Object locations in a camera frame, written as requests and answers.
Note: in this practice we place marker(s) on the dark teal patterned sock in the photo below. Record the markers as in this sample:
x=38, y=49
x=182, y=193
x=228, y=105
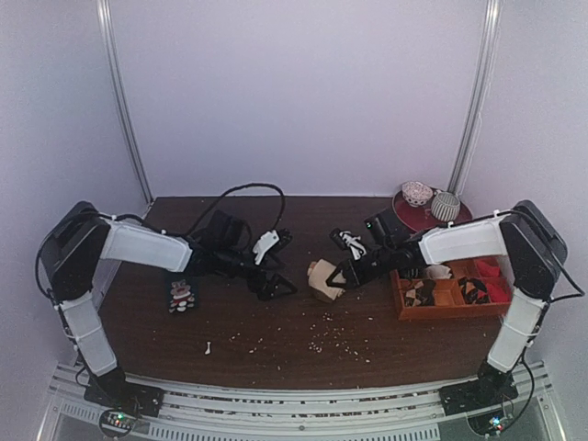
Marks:
x=181, y=293

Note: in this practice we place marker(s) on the argyle patterned sock in tray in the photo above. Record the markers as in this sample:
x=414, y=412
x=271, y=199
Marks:
x=420, y=293

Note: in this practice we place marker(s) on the left aluminium frame post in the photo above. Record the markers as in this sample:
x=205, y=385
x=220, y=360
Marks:
x=104, y=16

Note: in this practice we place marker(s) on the cream sock in tray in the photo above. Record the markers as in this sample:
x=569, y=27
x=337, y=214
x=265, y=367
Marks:
x=439, y=272

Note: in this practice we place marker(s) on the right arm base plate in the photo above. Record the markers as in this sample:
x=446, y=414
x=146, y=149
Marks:
x=473, y=395

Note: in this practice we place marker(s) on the cream striped knitted sock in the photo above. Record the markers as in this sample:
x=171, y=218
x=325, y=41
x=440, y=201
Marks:
x=317, y=273

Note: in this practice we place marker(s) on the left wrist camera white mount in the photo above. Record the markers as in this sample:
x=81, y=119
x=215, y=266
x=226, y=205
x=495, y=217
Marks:
x=263, y=245

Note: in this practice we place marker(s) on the right aluminium frame post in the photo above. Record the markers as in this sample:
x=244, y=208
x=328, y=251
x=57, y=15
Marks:
x=481, y=84

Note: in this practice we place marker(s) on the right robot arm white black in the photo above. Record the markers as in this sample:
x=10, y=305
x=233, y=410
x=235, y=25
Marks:
x=507, y=262

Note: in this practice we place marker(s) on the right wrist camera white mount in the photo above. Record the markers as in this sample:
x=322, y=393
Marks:
x=354, y=244

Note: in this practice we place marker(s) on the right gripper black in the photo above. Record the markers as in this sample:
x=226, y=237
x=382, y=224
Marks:
x=352, y=271

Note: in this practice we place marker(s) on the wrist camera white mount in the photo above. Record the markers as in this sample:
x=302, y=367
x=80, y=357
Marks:
x=263, y=245
x=354, y=244

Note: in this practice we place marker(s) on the red round plate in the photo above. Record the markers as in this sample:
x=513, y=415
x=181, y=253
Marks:
x=421, y=218

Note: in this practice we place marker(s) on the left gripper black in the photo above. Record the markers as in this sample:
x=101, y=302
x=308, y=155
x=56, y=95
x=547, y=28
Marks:
x=265, y=292

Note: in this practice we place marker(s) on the grey striped cup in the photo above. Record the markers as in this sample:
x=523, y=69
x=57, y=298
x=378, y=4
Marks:
x=445, y=206

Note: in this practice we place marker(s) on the wooden compartment tray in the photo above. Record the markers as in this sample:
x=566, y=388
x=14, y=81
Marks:
x=462, y=296

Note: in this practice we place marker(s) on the white dotted bowl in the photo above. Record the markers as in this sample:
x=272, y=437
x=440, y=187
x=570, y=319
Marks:
x=416, y=193

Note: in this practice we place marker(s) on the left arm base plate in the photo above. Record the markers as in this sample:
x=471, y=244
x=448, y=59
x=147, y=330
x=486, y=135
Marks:
x=135, y=399

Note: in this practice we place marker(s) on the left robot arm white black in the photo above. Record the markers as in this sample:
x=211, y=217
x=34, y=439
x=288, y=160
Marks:
x=84, y=238

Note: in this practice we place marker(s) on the aluminium frame post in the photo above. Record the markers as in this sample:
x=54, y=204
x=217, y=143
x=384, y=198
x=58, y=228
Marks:
x=104, y=16
x=481, y=84

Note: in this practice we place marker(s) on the aluminium front rail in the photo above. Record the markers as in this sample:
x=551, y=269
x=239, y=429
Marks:
x=202, y=412

